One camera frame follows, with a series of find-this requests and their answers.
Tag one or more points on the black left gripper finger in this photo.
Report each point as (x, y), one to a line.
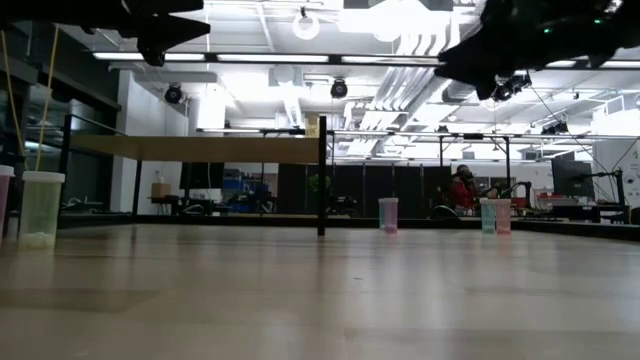
(160, 5)
(170, 32)

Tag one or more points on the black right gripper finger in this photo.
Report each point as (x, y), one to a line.
(470, 65)

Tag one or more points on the yellow medicine bottle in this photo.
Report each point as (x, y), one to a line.
(312, 126)

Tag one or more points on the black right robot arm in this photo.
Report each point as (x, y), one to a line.
(590, 35)

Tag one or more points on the light green medicine bottle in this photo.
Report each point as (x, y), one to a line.
(42, 210)

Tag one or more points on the black ceiling spotlight cluster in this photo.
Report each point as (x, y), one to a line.
(512, 89)

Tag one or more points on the person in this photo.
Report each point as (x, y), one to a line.
(462, 192)

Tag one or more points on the white round pendant lamp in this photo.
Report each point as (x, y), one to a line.
(306, 26)

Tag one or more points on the black partition curtain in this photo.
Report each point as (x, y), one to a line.
(400, 190)

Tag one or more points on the black computer monitor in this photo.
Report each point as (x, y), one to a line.
(572, 177)

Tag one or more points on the cardboard box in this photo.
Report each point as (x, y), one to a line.
(161, 190)

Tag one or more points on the blue storage bins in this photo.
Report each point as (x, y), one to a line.
(245, 187)

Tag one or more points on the green potted plant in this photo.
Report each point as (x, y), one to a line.
(312, 187)

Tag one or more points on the black background rig frame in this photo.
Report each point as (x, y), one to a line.
(507, 160)

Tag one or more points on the black wall screen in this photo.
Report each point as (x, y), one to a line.
(201, 175)

